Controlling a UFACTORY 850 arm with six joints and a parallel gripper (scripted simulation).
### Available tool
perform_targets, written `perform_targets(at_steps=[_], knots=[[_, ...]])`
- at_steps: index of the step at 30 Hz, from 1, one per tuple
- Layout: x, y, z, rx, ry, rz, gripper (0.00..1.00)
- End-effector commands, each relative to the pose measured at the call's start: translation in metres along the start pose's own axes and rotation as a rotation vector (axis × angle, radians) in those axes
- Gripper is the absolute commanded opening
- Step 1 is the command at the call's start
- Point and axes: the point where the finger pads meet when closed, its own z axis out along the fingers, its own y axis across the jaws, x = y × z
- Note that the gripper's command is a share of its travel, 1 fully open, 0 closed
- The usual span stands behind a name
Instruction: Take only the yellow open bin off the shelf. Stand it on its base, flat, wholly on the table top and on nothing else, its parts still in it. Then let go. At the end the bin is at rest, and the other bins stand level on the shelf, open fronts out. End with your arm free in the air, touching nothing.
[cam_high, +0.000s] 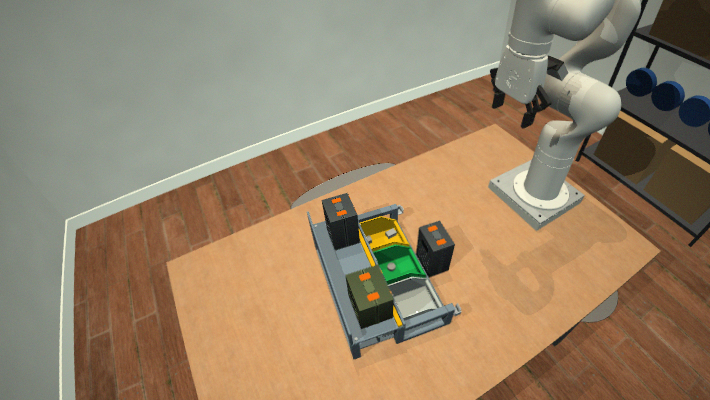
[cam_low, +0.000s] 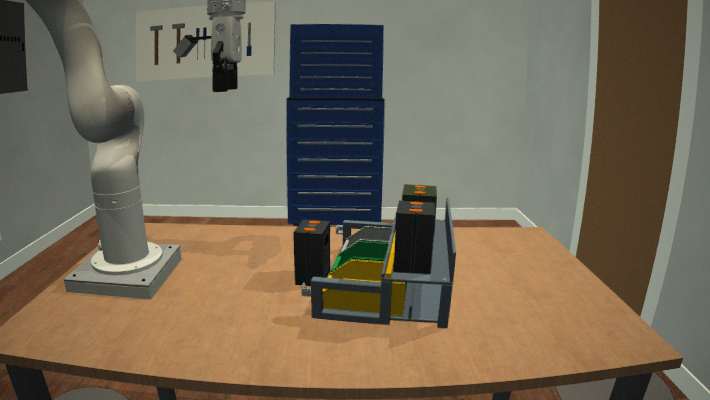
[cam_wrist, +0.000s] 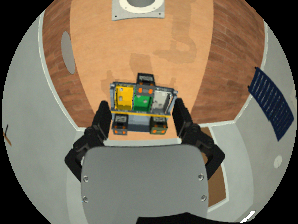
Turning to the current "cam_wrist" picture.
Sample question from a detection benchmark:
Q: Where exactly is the grey open bin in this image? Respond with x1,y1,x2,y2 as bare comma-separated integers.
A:
150,88,171,113

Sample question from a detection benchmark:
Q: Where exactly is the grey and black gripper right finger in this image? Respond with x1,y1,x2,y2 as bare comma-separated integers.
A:
172,98,225,180

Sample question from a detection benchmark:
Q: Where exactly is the yellow bin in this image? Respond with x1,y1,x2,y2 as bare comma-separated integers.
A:
115,84,134,110

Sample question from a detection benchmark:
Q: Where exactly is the olive green case with orange latches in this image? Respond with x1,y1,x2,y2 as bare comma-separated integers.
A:
149,116,168,135

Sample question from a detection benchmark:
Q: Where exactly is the grey metal shelf rack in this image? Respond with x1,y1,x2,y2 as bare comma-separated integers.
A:
109,82,179,133

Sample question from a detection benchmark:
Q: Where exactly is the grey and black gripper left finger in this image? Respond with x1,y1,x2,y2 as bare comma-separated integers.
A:
64,100,112,182

